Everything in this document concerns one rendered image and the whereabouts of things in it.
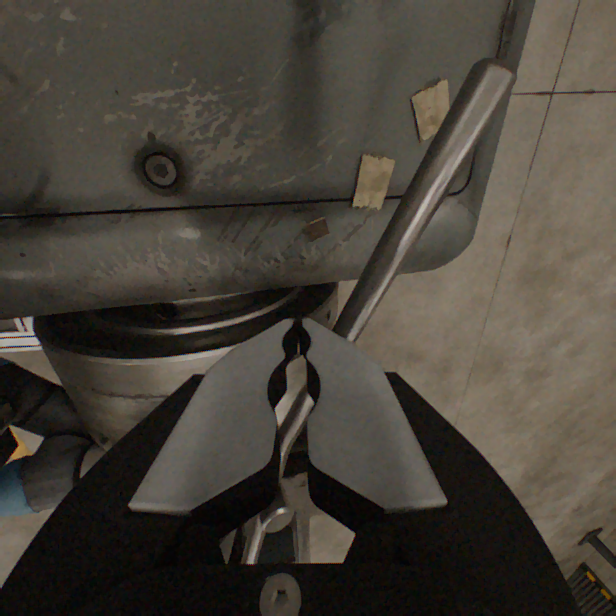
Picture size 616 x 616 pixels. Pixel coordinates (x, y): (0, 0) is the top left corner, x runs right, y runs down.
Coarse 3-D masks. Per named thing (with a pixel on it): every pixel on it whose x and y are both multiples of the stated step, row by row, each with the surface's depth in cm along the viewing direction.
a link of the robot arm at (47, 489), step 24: (24, 456) 41; (48, 456) 41; (72, 456) 41; (0, 480) 38; (24, 480) 38; (48, 480) 39; (72, 480) 39; (0, 504) 37; (24, 504) 38; (48, 504) 39
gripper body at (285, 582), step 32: (192, 544) 5; (352, 544) 5; (384, 544) 5; (160, 576) 4; (192, 576) 4; (224, 576) 4; (256, 576) 4; (288, 576) 4; (320, 576) 4; (352, 576) 4; (384, 576) 4; (416, 576) 4; (96, 608) 4; (128, 608) 4; (160, 608) 4; (192, 608) 4; (224, 608) 4; (256, 608) 4; (288, 608) 4; (320, 608) 4; (352, 608) 4; (384, 608) 4; (416, 608) 4; (448, 608) 4; (480, 608) 4
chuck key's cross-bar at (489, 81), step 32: (480, 64) 7; (480, 96) 7; (448, 128) 8; (480, 128) 8; (448, 160) 8; (416, 192) 9; (416, 224) 9; (384, 256) 10; (384, 288) 11; (352, 320) 12; (288, 416) 16; (288, 448) 18; (256, 544) 21
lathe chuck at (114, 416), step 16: (336, 320) 32; (288, 368) 25; (304, 368) 27; (64, 384) 24; (288, 384) 26; (80, 400) 24; (96, 400) 23; (112, 400) 22; (128, 400) 22; (144, 400) 22; (160, 400) 22; (288, 400) 27; (80, 416) 28; (96, 416) 24; (112, 416) 23; (128, 416) 23; (144, 416) 22; (96, 432) 26; (112, 432) 24
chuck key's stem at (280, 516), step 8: (280, 488) 19; (280, 496) 18; (288, 496) 19; (272, 504) 18; (280, 504) 18; (288, 504) 18; (264, 512) 18; (272, 512) 18; (280, 512) 18; (288, 512) 18; (264, 520) 18; (272, 520) 18; (280, 520) 18; (288, 520) 18; (264, 528) 18; (272, 528) 18; (280, 528) 18
